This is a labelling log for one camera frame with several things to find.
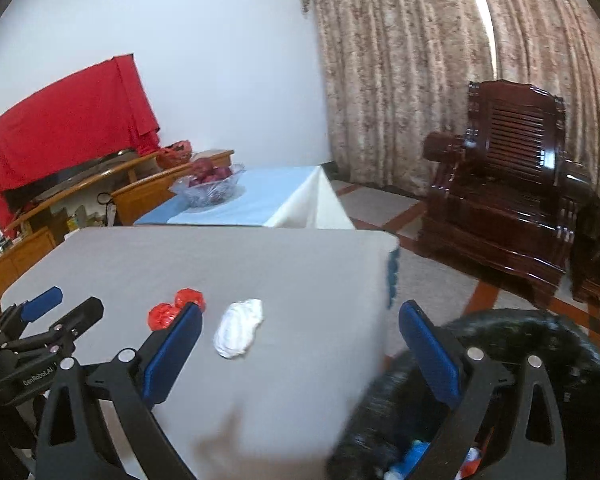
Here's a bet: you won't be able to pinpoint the wooden tv cabinet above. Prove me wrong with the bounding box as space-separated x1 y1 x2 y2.
0 148 235 311

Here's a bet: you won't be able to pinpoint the red apples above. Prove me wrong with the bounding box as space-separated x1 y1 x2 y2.
188 157 233 188

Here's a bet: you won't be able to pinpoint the red plastic bag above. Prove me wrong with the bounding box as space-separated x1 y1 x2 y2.
147 288 206 332

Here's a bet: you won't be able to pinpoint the glass fruit bowl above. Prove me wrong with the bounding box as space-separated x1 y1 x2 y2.
169 164 245 208

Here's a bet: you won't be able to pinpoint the blue plastic bag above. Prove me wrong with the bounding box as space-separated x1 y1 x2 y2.
382 440 430 480

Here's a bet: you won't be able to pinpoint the white plastic bag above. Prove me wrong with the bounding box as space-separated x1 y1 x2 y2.
213 299 264 360

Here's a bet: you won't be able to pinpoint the light blue tablecloth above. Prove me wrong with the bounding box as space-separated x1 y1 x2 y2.
135 166 354 230

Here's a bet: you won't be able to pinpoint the floral beige curtain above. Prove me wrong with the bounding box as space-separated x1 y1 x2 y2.
302 0 600 195

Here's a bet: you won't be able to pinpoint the dark wooden side table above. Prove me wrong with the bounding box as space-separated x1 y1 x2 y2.
569 198 600 303

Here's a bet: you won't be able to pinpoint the red cloth over television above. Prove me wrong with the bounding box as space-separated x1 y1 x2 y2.
0 54 160 233

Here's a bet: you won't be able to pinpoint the dark wooden armchair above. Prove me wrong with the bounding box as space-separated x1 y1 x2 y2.
417 80 592 309

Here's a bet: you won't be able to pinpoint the black lined trash bin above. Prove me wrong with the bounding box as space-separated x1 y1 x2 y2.
326 301 600 479

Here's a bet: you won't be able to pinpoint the orange foam fruit net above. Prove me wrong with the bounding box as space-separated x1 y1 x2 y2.
455 448 481 480

